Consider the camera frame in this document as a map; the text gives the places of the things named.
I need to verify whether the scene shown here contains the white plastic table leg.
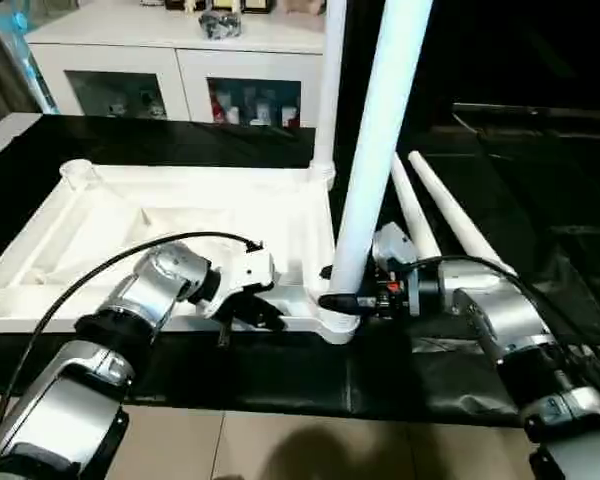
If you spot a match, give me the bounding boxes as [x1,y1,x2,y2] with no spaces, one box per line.
[310,0,349,189]
[323,0,436,299]
[390,153,443,263]
[408,150,518,279]

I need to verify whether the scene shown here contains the white plastic children's table top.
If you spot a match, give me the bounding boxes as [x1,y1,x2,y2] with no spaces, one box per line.
[0,158,363,346]

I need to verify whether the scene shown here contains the black work mat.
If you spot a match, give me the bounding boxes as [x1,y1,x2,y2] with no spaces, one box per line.
[0,112,600,429]

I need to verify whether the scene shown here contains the black metal bar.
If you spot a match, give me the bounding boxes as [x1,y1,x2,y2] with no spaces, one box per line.
[450,100,600,119]

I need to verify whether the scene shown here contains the white glass-door cabinet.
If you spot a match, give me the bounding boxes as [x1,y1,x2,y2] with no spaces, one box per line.
[25,0,331,129]

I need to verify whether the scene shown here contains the dark object on cabinet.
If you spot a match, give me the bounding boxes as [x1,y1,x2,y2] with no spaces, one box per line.
[198,8,243,41]

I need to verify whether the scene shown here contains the grey curtain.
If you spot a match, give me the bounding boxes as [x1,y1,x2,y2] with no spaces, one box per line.
[0,0,56,136]

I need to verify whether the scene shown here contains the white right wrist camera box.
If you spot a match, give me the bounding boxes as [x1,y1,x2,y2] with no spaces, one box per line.
[372,222,418,273]

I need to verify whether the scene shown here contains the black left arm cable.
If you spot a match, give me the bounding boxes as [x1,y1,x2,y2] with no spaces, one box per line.
[0,232,266,441]

